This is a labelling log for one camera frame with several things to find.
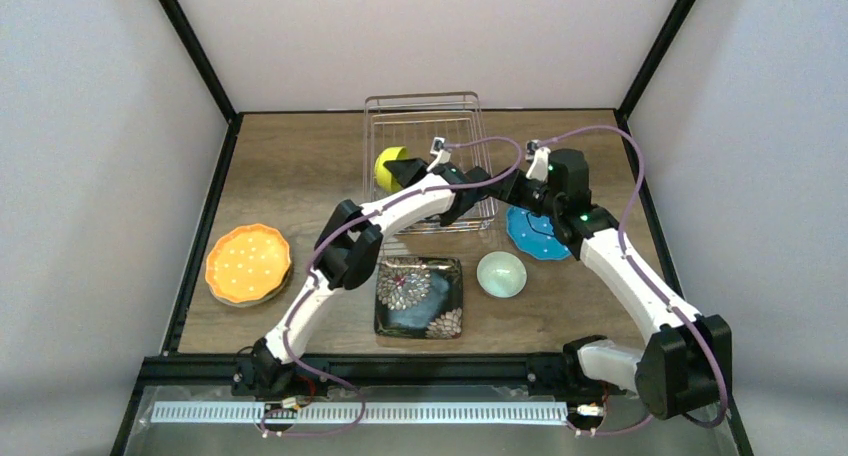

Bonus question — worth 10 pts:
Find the yellow green bowl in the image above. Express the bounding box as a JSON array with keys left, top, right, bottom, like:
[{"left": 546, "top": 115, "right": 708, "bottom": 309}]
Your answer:
[{"left": 374, "top": 146, "right": 407, "bottom": 194}]

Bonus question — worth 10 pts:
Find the metal wire dish rack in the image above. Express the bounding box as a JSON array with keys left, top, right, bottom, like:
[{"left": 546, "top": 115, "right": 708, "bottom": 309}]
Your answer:
[{"left": 363, "top": 91, "right": 497, "bottom": 235}]

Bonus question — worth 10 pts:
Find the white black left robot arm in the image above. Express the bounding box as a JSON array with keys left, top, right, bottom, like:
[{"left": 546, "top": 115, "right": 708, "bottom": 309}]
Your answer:
[{"left": 243, "top": 158, "right": 498, "bottom": 393}]

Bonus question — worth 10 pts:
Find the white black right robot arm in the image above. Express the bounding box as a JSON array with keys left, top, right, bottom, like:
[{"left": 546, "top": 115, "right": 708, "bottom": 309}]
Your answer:
[{"left": 484, "top": 148, "right": 732, "bottom": 428}]

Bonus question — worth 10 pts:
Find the blue polka dot plate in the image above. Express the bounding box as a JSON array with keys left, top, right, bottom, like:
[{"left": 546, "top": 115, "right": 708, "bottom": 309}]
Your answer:
[{"left": 506, "top": 207, "right": 572, "bottom": 261}]

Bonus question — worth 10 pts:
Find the pale green glass bowl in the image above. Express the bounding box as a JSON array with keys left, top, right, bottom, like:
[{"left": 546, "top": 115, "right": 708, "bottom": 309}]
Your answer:
[{"left": 476, "top": 251, "right": 527, "bottom": 299}]

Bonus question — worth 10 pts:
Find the black floral square plate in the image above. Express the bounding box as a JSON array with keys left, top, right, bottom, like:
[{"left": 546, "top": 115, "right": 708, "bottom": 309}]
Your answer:
[{"left": 373, "top": 256, "right": 464, "bottom": 340}]

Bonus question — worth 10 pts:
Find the orange polka dot plate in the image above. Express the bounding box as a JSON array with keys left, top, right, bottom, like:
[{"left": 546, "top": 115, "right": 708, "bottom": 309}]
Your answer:
[{"left": 204, "top": 223, "right": 292, "bottom": 307}]

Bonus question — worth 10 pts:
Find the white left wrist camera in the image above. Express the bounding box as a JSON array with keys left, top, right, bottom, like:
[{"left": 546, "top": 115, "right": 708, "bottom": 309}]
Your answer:
[{"left": 427, "top": 137, "right": 451, "bottom": 173}]

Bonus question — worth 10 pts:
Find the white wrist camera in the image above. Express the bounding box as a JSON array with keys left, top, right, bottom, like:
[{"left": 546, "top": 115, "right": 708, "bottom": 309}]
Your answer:
[
  {"left": 427, "top": 137, "right": 451, "bottom": 173},
  {"left": 525, "top": 140, "right": 551, "bottom": 183}
]

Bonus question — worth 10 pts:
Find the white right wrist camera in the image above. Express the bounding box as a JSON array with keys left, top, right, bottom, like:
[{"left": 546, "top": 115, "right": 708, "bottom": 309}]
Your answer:
[{"left": 525, "top": 140, "right": 551, "bottom": 183}]

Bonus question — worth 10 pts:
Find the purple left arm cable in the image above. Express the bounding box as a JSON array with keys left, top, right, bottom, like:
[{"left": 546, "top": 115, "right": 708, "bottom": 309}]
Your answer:
[{"left": 258, "top": 136, "right": 525, "bottom": 439}]

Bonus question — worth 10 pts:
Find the white slotted cable duct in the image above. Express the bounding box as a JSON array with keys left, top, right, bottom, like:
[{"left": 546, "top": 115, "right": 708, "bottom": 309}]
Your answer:
[{"left": 147, "top": 401, "right": 568, "bottom": 425}]

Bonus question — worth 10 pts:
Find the black aluminium frame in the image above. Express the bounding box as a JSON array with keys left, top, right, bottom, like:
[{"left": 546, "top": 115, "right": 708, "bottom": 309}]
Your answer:
[{"left": 109, "top": 0, "right": 757, "bottom": 456}]

